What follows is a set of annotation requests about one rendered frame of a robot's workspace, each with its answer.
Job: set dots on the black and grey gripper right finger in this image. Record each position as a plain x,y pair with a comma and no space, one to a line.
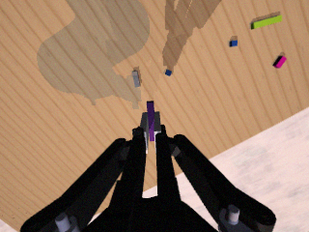
232,209

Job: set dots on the small blue cube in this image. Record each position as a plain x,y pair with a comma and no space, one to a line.
233,43
168,72

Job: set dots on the grey rectangular bar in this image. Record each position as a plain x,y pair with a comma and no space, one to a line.
136,79

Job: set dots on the small magenta block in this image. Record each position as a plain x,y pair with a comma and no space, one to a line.
279,62

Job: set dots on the lime green rod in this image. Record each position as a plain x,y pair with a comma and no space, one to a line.
266,22

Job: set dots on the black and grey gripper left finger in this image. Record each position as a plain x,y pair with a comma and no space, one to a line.
75,208

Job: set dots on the purple rod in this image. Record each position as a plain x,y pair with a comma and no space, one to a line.
151,119

